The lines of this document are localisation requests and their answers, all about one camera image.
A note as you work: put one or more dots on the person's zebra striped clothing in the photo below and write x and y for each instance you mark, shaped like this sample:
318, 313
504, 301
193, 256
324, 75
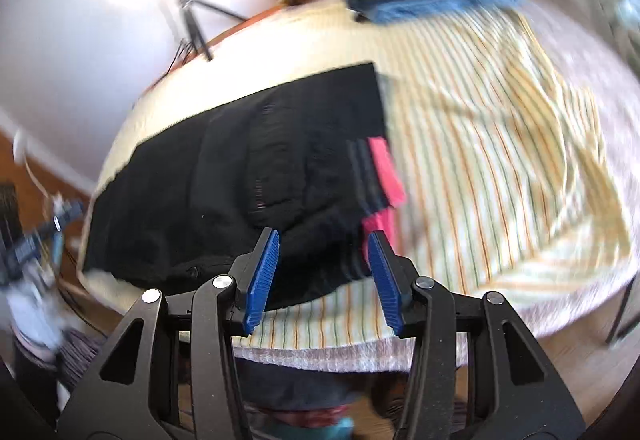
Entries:
80, 360

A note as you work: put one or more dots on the blue folded jeans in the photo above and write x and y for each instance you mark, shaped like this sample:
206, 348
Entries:
450, 2

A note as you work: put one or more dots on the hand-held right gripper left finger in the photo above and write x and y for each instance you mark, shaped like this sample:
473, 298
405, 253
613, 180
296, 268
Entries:
260, 280

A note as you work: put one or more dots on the black tripod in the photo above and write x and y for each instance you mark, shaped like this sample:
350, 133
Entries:
192, 22

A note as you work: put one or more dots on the wooden bed frame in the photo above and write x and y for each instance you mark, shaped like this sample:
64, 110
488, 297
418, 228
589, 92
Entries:
260, 15

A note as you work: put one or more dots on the black pants with pink stripe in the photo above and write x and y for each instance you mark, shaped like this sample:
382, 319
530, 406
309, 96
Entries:
200, 170

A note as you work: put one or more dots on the white fuzzy blanket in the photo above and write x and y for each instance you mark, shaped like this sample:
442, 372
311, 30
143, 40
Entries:
565, 50

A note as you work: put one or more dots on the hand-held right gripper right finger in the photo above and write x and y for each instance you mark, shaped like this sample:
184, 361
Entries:
385, 280

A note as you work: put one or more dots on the black metal chair leg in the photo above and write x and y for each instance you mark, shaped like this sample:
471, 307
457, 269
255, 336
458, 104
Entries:
620, 315

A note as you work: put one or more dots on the dark cloth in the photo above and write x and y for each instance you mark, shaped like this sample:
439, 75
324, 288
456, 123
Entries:
300, 385

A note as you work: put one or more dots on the striped bed sheet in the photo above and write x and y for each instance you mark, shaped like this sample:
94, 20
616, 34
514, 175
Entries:
475, 145

